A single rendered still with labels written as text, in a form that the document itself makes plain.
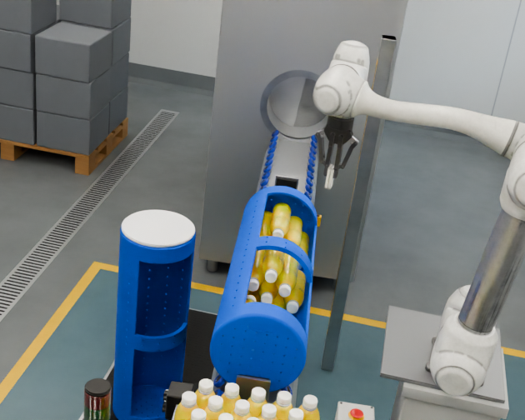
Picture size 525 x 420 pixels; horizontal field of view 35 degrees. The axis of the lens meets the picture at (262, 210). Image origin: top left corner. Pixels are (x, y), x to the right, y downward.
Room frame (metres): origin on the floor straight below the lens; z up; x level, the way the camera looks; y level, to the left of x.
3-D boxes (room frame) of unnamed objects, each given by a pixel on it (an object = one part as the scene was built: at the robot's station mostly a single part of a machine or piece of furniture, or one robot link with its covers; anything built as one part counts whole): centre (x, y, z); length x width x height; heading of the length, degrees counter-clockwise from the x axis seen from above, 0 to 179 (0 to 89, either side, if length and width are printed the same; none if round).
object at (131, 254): (2.78, 0.38, 0.59); 0.28 x 0.28 x 0.88
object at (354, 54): (2.26, -0.19, 1.90); 0.13 x 0.11 x 0.16; 164
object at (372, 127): (3.42, -0.42, 0.85); 0.06 x 0.06 x 1.70; 88
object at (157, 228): (2.78, 0.38, 1.03); 0.28 x 0.28 x 0.01
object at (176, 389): (1.90, 0.16, 0.95); 0.10 x 0.07 x 0.10; 88
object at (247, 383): (1.94, -0.04, 0.99); 0.10 x 0.02 x 0.12; 88
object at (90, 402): (1.57, 0.34, 1.23); 0.06 x 0.06 x 0.04
